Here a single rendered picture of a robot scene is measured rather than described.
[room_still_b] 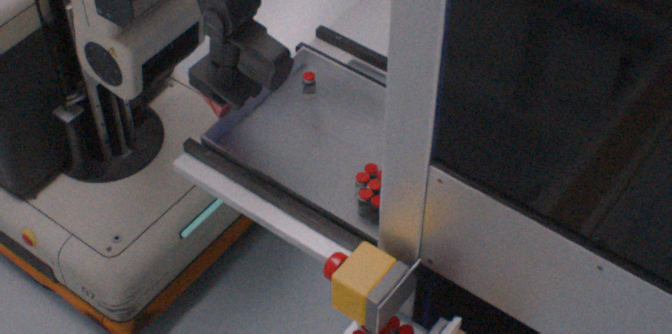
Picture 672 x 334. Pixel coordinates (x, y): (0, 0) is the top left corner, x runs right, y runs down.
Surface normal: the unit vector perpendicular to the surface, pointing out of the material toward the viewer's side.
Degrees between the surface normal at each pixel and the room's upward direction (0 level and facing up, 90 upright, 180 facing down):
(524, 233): 90
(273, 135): 0
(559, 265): 90
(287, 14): 0
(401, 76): 90
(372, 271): 0
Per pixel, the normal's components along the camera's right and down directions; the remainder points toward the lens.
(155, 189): 0.00, -0.68
